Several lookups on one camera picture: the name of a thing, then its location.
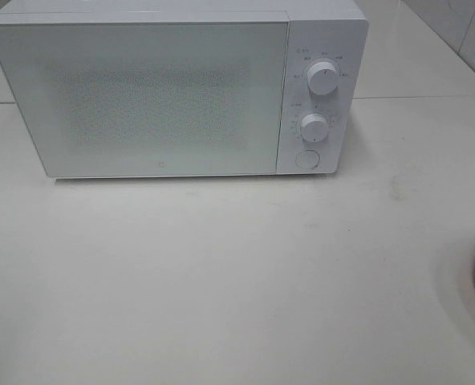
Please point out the white microwave door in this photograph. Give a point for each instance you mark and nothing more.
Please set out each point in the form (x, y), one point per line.
(149, 100)

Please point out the upper white power knob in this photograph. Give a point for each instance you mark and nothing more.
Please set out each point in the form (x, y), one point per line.
(322, 77)

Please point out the lower white timer knob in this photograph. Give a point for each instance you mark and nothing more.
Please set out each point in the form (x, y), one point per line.
(314, 128)

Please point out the round door release button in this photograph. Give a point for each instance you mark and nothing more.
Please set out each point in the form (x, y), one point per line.
(307, 159)

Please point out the white microwave oven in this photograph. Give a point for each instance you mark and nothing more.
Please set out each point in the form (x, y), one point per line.
(336, 30)

